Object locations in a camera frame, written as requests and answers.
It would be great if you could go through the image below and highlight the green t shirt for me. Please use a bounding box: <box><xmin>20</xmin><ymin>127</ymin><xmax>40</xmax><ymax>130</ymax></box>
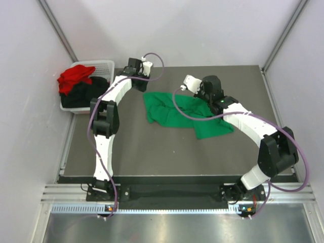
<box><xmin>143</xmin><ymin>92</ymin><xmax>234</xmax><ymax>139</ymax></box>

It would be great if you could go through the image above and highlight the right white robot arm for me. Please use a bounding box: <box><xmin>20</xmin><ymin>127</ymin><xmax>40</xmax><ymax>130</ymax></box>
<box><xmin>184</xmin><ymin>75</ymin><xmax>299</xmax><ymax>200</ymax></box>

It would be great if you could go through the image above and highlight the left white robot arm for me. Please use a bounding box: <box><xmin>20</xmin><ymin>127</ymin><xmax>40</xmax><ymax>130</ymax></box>
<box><xmin>87</xmin><ymin>57</ymin><xmax>153</xmax><ymax>201</ymax></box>

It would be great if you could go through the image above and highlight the black t shirt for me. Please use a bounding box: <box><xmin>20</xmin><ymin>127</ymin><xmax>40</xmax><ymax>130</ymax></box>
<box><xmin>60</xmin><ymin>76</ymin><xmax>110</xmax><ymax>108</ymax></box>

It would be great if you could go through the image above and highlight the red t shirt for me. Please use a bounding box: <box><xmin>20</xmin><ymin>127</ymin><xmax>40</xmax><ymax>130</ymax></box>
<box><xmin>57</xmin><ymin>64</ymin><xmax>96</xmax><ymax>96</ymax></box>

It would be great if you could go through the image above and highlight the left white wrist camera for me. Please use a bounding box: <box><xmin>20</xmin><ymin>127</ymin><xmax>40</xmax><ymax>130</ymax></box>
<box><xmin>141</xmin><ymin>57</ymin><xmax>153</xmax><ymax>77</ymax></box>

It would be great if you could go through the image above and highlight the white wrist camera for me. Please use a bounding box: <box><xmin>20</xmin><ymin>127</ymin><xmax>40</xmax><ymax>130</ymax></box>
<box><xmin>180</xmin><ymin>75</ymin><xmax>203</xmax><ymax>94</ymax></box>
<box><xmin>141</xmin><ymin>57</ymin><xmax>153</xmax><ymax>77</ymax></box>

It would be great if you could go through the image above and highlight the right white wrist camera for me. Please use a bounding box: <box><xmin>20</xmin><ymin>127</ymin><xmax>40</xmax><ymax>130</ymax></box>
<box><xmin>180</xmin><ymin>75</ymin><xmax>203</xmax><ymax>94</ymax></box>

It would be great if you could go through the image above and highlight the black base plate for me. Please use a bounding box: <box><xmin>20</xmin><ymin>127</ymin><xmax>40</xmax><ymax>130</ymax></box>
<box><xmin>87</xmin><ymin>184</ymin><xmax>265</xmax><ymax>204</ymax></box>

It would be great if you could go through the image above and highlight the white slotted cable duct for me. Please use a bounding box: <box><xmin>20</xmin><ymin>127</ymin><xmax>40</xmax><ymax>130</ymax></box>
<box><xmin>51</xmin><ymin>204</ymin><xmax>255</xmax><ymax>215</ymax></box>

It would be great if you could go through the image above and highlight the aluminium frame rail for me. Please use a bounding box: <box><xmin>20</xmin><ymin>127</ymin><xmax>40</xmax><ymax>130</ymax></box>
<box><xmin>41</xmin><ymin>184</ymin><xmax>315</xmax><ymax>209</ymax></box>

